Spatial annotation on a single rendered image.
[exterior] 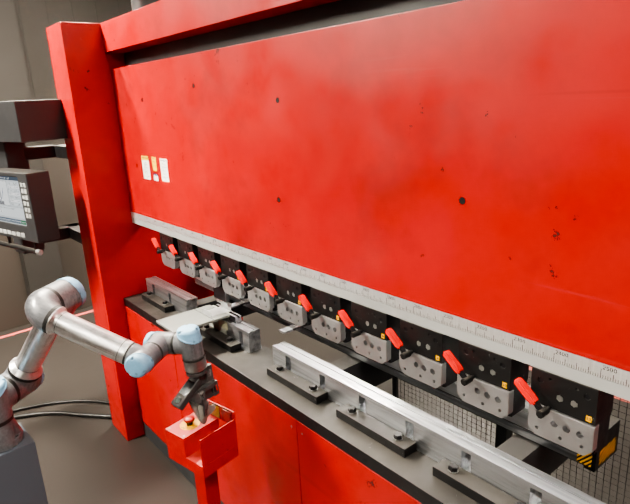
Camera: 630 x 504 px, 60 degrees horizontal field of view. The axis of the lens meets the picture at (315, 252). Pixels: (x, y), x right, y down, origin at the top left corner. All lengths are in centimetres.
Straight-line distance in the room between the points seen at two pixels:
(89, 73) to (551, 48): 235
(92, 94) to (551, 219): 240
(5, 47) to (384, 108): 428
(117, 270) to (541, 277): 241
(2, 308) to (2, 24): 241
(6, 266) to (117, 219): 258
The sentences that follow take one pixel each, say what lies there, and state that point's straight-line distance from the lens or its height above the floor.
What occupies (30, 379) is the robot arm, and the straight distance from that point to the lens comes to 227.
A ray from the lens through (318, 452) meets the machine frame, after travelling 194.
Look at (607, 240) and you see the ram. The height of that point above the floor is 160.
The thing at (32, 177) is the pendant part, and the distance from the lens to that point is 312.
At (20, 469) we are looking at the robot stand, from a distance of 231.
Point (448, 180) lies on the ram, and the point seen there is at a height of 169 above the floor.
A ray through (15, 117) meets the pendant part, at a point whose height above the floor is 187.
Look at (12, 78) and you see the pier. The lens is 540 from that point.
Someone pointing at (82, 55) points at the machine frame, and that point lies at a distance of 309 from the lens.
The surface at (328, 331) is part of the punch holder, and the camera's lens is 184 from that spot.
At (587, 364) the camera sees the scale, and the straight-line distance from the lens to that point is 130.
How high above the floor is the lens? 190
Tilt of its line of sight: 16 degrees down
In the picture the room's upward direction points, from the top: 3 degrees counter-clockwise
